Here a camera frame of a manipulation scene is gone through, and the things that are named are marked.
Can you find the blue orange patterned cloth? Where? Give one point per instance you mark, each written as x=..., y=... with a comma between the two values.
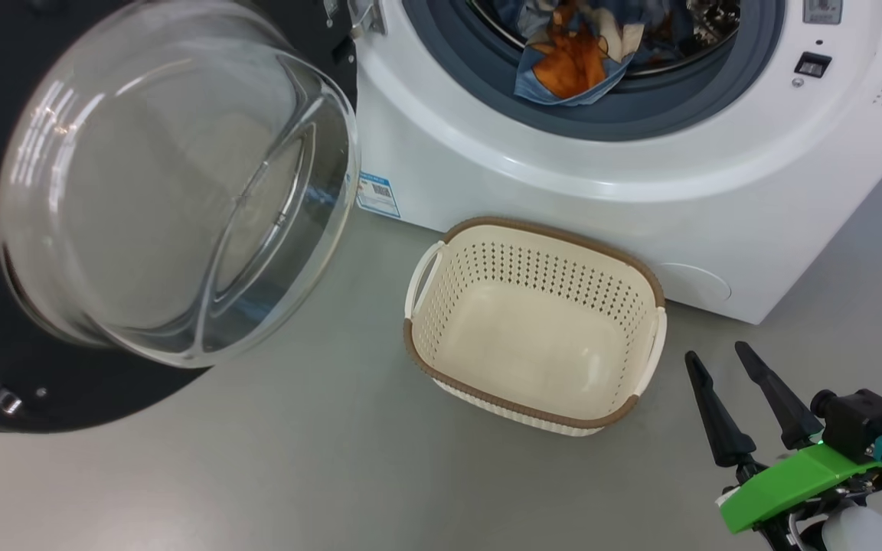
x=717, y=19

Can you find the metal bracket mechanism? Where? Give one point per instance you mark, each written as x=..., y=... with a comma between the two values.
x=364, y=19

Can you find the cream perforated laundry basket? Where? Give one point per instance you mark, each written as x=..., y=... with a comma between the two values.
x=533, y=352

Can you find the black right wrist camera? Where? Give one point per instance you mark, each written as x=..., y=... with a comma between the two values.
x=862, y=421

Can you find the blue garment with orange print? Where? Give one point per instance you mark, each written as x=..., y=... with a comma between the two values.
x=571, y=65

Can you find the dark round glass washer door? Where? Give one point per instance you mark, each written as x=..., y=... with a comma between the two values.
x=142, y=191

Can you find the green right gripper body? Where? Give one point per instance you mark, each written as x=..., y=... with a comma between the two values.
x=793, y=486

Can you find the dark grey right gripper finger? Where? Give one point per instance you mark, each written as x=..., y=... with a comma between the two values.
x=785, y=413
x=720, y=428

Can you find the grey rubber door gasket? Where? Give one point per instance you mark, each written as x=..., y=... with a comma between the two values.
x=686, y=107

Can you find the white front-load washing machine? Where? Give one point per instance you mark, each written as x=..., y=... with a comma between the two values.
x=563, y=176

